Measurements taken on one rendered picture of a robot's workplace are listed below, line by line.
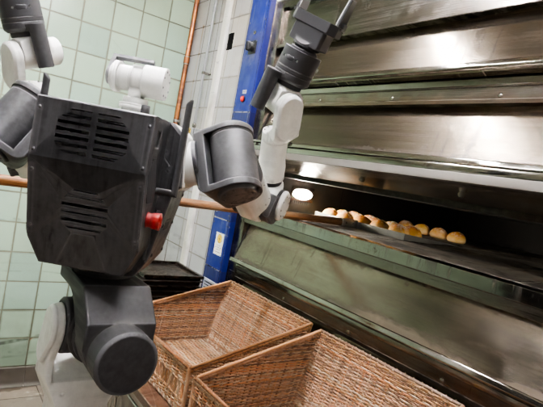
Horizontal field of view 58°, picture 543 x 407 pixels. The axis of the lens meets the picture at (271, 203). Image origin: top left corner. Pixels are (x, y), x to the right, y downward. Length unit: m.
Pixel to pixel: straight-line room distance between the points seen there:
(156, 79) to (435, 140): 0.84
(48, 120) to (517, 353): 1.14
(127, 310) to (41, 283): 1.96
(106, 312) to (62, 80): 1.99
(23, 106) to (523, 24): 1.22
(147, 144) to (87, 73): 2.01
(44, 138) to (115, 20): 2.06
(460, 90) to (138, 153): 0.98
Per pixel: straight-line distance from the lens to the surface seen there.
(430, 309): 1.50
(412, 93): 1.63
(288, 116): 1.12
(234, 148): 0.96
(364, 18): 1.91
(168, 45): 3.00
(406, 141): 1.58
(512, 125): 1.43
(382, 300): 1.59
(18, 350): 3.01
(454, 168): 1.30
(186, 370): 1.56
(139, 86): 1.05
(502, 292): 1.37
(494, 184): 1.23
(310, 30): 1.13
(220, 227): 2.32
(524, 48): 1.46
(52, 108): 0.89
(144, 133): 0.84
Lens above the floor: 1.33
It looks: 3 degrees down
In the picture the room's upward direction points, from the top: 11 degrees clockwise
